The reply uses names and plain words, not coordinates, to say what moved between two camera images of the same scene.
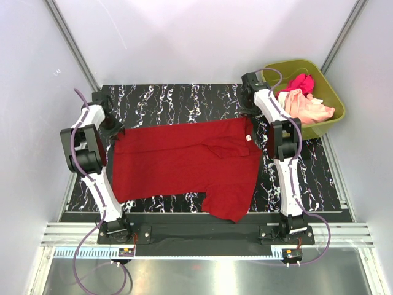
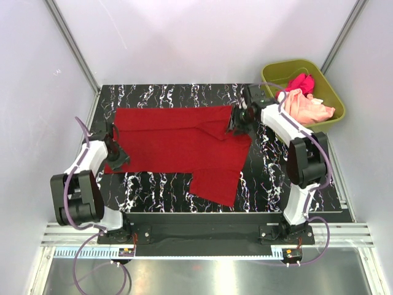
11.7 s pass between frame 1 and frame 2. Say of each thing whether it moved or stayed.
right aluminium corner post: stayed
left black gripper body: moved
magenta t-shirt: stayed
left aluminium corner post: stayed
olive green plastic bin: stayed
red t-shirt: moved
